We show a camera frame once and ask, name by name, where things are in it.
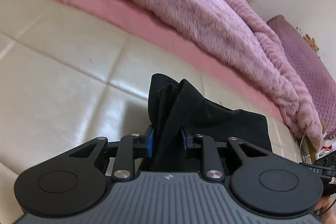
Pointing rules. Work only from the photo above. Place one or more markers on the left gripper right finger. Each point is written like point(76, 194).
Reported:
point(188, 142)

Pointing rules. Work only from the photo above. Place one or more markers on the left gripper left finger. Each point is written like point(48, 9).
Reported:
point(149, 138)

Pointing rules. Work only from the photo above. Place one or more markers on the black pants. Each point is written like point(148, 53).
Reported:
point(176, 108)

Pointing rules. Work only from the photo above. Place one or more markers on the right hand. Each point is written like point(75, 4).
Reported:
point(325, 205)

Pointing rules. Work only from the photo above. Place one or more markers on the purple padded headboard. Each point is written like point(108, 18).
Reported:
point(310, 69)

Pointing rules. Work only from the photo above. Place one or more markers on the cream leather bed bench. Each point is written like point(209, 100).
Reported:
point(68, 77)

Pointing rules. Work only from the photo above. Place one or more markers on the fluffy pink blanket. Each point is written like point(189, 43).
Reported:
point(233, 33)

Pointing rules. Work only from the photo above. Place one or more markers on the pink bed sheet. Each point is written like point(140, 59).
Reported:
point(144, 24)

